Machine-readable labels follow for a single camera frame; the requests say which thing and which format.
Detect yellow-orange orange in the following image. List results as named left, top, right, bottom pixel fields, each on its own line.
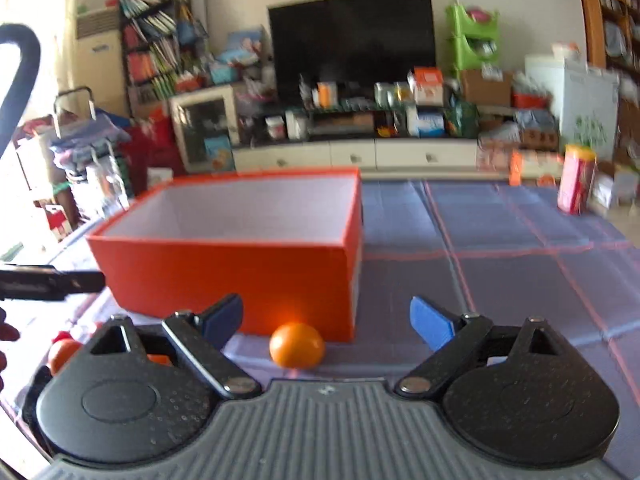
left=269, top=322, right=326, bottom=370

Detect person's left hand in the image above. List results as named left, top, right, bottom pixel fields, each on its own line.
left=0, top=306, right=22, bottom=396

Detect small red tomato left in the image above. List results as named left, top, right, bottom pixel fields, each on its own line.
left=52, top=330, right=73, bottom=344

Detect large orange left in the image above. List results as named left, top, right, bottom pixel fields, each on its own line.
left=48, top=338, right=84, bottom=376

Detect orange cardboard box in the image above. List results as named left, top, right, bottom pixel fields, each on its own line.
left=88, top=168, right=362, bottom=342

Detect white floor air conditioner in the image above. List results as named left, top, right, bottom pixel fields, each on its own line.
left=74, top=6, right=129, bottom=116

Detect red yellow cylindrical can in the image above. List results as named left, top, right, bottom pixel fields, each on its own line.
left=556, top=144, right=597, bottom=214

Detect white glass door cabinet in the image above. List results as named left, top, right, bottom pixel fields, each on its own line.
left=169, top=84, right=241, bottom=174

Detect black bookshelf with books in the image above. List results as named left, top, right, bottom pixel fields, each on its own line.
left=117, top=0, right=206, bottom=117

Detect white chest freezer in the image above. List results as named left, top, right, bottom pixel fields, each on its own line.
left=524, top=55, right=620, bottom=160

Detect white TV stand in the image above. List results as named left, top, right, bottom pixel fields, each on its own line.
left=232, top=138, right=478, bottom=172

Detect brown cardboard box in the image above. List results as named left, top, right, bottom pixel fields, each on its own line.
left=460, top=70, right=513, bottom=107

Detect green stacked plastic bins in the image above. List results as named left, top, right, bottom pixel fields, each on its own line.
left=446, top=4, right=500, bottom=72

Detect black flat screen television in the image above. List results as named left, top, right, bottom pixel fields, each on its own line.
left=268, top=0, right=436, bottom=104

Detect wooden display shelf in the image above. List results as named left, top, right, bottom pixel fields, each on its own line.
left=574, top=0, right=640, bottom=91

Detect wire rack trolley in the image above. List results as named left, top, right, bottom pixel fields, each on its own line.
left=50, top=86, right=134, bottom=221

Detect black cable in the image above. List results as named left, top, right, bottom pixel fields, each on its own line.
left=0, top=23, right=42, bottom=162

